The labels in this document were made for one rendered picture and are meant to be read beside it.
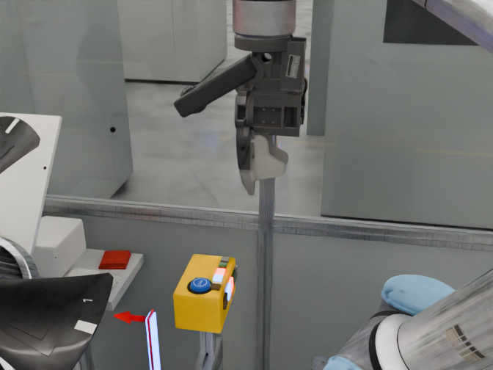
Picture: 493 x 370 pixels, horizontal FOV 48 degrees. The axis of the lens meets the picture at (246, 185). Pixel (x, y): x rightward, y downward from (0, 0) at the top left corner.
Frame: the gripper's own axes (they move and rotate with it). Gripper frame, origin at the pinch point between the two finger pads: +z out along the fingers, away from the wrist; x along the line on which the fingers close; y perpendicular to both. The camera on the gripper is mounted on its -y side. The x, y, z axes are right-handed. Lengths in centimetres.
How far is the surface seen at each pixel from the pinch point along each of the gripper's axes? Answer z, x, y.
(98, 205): 44, 70, -57
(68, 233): 47, 57, -61
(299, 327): 81, 70, 5
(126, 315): 24.5, -0.3, -19.5
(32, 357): 28.1, -8.1, -32.0
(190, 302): 37.4, 21.4, -15.4
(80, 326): 26.7, -1.6, -27.0
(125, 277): 57, 54, -44
